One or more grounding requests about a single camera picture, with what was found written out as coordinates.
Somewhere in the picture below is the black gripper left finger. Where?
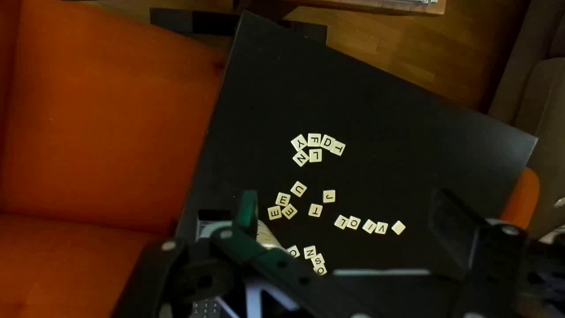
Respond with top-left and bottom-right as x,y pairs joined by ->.
231,190 -> 263,245

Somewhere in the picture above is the orange sofa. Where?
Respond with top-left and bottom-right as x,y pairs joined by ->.
0,0 -> 542,318

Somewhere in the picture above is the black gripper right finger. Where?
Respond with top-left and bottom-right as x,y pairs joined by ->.
427,186 -> 494,283

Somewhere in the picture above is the black square side table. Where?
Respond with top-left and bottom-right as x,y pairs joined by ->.
173,10 -> 540,280

